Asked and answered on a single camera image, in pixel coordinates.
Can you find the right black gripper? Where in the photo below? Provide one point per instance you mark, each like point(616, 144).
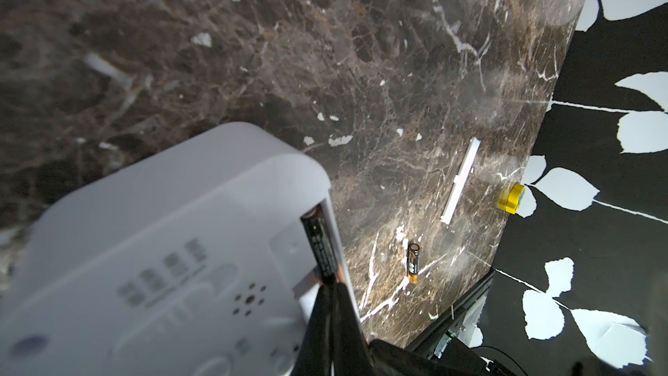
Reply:
point(334, 345)

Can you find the black gold AAA battery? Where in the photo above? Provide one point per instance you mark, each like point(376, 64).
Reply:
point(412, 264)
point(319, 236)

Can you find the white digital alarm clock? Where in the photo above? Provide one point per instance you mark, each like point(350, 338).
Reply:
point(193, 261)

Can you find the white battery cover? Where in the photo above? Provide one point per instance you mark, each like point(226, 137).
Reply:
point(460, 181)

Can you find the small yellow cap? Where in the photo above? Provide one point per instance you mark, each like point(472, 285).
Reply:
point(509, 200)

